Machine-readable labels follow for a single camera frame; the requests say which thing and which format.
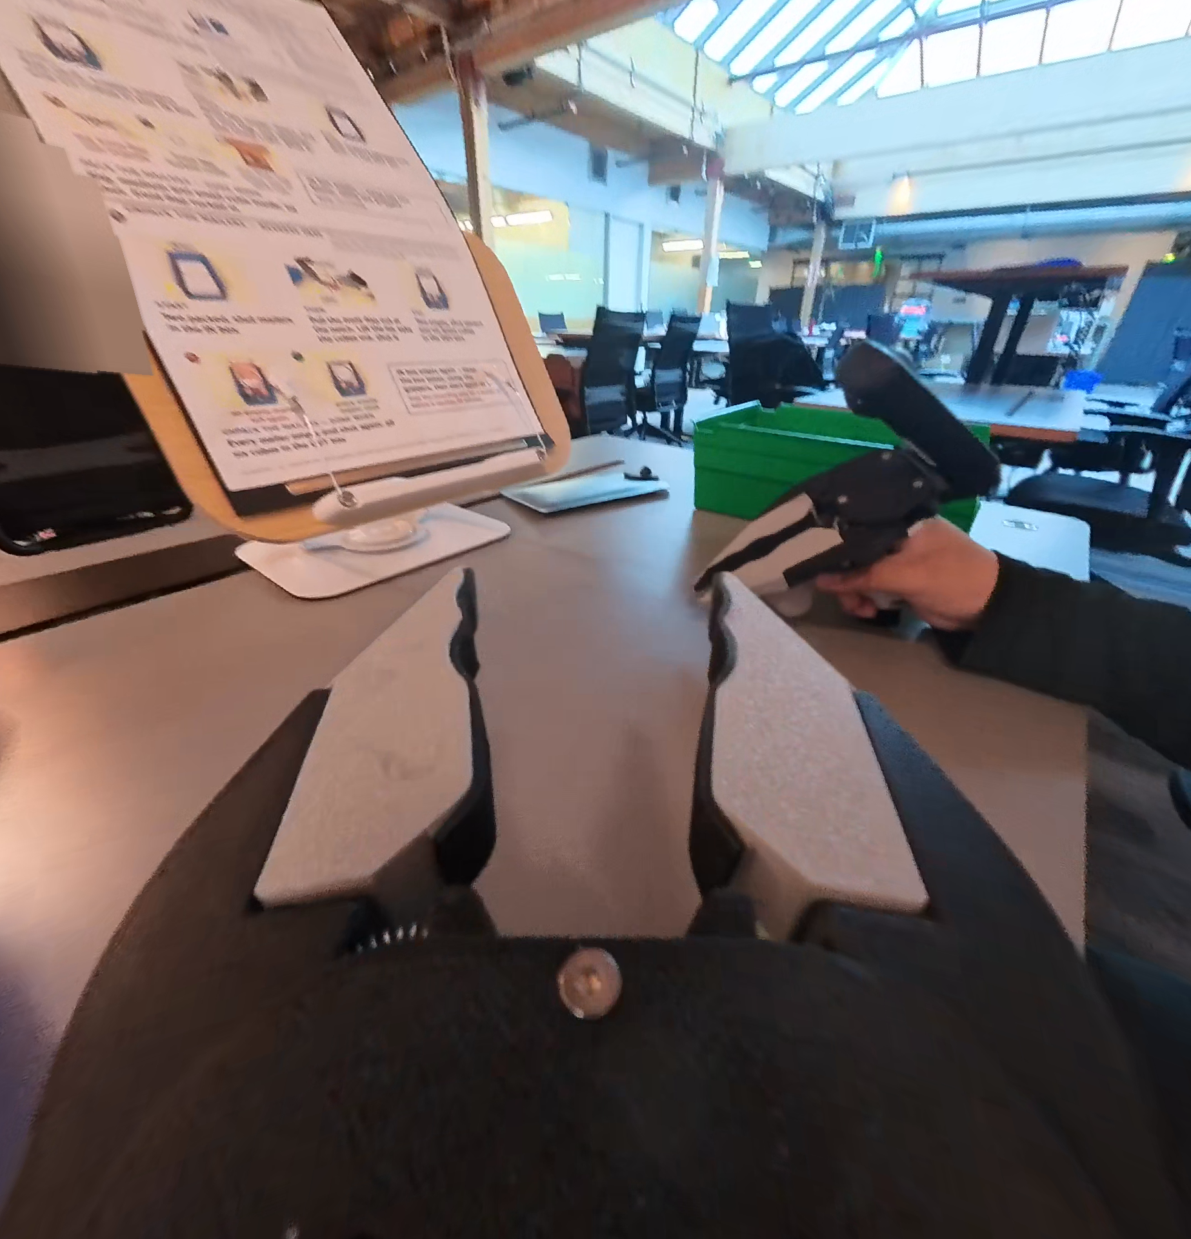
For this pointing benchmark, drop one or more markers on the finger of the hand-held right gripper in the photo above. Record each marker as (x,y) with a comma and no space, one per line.
(760,539)
(785,593)

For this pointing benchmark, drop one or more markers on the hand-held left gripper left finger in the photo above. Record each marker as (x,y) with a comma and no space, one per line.
(375,774)

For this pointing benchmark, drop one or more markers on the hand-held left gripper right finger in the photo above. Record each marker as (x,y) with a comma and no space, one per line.
(810,774)

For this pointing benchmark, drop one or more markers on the green plastic bin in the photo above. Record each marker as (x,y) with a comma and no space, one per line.
(760,457)

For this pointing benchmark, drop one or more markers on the person's right forearm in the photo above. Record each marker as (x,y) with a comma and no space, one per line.
(1108,647)

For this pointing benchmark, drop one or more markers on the person's right hand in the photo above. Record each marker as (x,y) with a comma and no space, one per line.
(933,580)

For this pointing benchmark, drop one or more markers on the black office chair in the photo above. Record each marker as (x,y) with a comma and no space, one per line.
(668,370)
(611,370)
(1118,503)

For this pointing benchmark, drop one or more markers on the brown padded chair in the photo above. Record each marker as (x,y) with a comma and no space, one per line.
(562,386)

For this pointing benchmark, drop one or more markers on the person's dark clothed body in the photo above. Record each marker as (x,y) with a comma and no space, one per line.
(1166,1065)

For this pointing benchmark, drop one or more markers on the printed instruction sheet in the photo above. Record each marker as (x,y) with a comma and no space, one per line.
(268,241)

